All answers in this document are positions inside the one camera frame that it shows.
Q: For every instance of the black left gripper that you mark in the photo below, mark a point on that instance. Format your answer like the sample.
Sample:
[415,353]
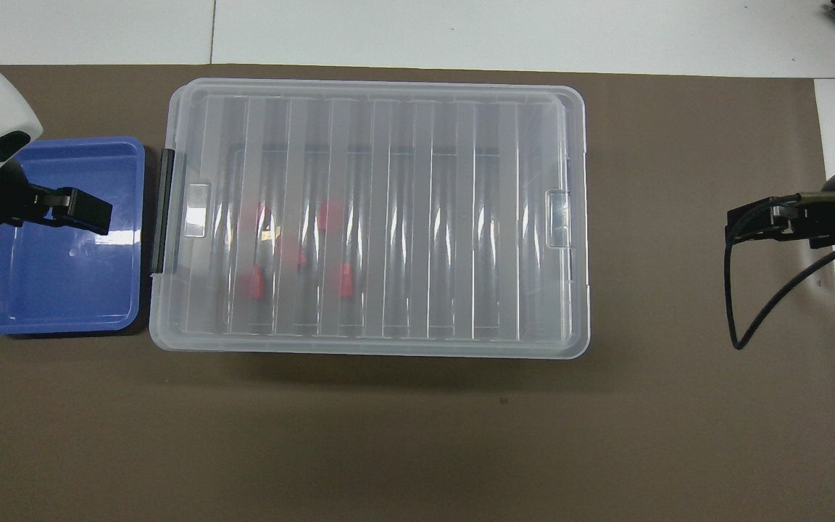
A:
[4,203]

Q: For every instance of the red block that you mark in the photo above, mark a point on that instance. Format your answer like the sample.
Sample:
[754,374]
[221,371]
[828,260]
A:
[330,215]
[258,215]
[294,255]
[254,283]
[346,281]

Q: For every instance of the clear plastic box lid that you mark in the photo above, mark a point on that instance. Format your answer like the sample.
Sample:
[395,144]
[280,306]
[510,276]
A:
[388,145]

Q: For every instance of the blue plastic tray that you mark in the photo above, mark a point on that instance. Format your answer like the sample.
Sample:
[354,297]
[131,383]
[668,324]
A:
[55,290]

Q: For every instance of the clear plastic storage box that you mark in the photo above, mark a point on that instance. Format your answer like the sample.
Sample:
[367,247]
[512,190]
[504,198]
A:
[425,239]

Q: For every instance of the brown paper table mat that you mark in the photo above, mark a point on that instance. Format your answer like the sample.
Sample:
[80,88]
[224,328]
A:
[388,435]

